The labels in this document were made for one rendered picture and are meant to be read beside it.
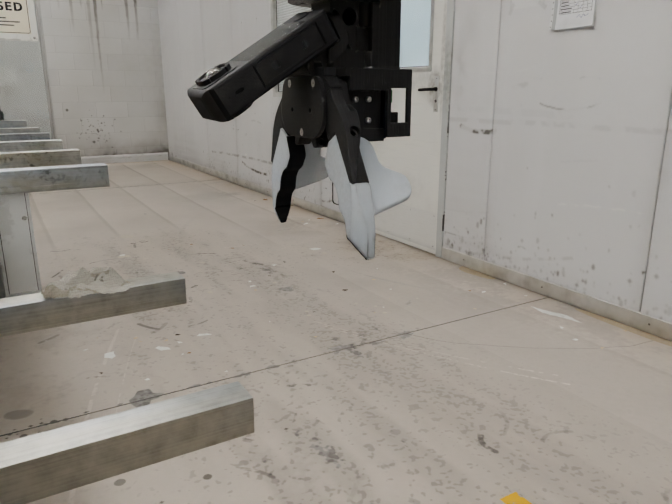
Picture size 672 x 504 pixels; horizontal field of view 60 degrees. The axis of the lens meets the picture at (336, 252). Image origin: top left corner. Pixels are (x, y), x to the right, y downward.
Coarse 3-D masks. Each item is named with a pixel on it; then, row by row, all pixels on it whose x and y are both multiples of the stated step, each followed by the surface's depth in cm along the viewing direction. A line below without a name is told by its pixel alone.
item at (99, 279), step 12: (72, 276) 60; (84, 276) 60; (96, 276) 60; (108, 276) 60; (120, 276) 64; (48, 288) 58; (60, 288) 58; (72, 288) 58; (84, 288) 58; (96, 288) 59; (108, 288) 59; (120, 288) 60
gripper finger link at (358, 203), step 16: (336, 144) 42; (368, 144) 44; (336, 160) 43; (368, 160) 44; (336, 176) 43; (368, 176) 43; (384, 176) 44; (400, 176) 45; (352, 192) 42; (368, 192) 42; (384, 192) 44; (400, 192) 44; (352, 208) 42; (368, 208) 42; (384, 208) 43; (352, 224) 42; (368, 224) 42; (352, 240) 42; (368, 240) 42; (368, 256) 43
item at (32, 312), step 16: (176, 272) 67; (128, 288) 62; (144, 288) 63; (160, 288) 63; (176, 288) 64; (0, 304) 57; (16, 304) 57; (32, 304) 57; (48, 304) 58; (64, 304) 59; (80, 304) 60; (96, 304) 60; (112, 304) 61; (128, 304) 62; (144, 304) 63; (160, 304) 64; (176, 304) 65; (0, 320) 56; (16, 320) 57; (32, 320) 58; (48, 320) 58; (64, 320) 59; (80, 320) 60; (0, 336) 56
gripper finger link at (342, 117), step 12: (336, 96) 42; (336, 108) 42; (348, 108) 42; (336, 120) 42; (348, 120) 41; (336, 132) 42; (348, 132) 41; (360, 132) 42; (348, 144) 41; (348, 156) 41; (360, 156) 42; (348, 168) 41; (360, 168) 42; (360, 180) 42
